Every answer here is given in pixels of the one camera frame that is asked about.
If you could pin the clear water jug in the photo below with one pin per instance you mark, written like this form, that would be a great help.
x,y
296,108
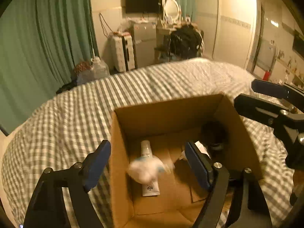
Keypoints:
x,y
98,70

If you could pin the silver mini fridge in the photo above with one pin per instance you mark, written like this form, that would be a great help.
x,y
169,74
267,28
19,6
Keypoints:
x,y
144,43

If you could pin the brown cardboard box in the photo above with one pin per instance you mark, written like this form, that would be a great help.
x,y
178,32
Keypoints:
x,y
168,126

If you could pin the dressing table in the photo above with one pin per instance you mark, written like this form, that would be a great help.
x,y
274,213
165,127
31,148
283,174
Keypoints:
x,y
166,31

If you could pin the black round container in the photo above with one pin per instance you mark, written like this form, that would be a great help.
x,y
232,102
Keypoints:
x,y
213,135

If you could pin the white sliding wardrobe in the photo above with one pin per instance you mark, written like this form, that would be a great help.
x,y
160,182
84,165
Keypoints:
x,y
229,28

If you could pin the green window curtain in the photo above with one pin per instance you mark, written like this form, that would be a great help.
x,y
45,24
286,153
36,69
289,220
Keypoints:
x,y
41,43

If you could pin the red fire extinguisher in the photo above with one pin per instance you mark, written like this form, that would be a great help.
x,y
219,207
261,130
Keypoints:
x,y
267,75

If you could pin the brown patterned bag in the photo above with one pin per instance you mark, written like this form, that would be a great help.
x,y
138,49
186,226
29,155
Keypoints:
x,y
82,66

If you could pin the black wall television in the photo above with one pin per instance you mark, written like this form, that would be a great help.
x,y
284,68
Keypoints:
x,y
143,6

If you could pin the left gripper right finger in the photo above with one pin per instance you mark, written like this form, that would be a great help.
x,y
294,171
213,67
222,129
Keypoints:
x,y
214,178

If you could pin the checkered bed quilt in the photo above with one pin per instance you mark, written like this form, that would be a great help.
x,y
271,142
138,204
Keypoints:
x,y
65,129

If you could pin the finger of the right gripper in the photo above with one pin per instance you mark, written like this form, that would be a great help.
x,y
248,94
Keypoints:
x,y
269,89
260,110

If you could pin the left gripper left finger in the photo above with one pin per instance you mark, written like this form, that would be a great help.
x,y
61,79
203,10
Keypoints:
x,y
82,177

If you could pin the white cream tube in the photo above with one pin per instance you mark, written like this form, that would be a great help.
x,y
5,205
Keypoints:
x,y
150,188

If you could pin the white hard suitcase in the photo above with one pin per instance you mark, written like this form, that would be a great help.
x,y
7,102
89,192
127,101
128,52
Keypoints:
x,y
122,52

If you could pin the white vanity mirror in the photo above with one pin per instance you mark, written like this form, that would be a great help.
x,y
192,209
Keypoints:
x,y
171,10

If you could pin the black clothes pile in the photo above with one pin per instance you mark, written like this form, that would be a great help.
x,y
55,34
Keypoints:
x,y
186,42

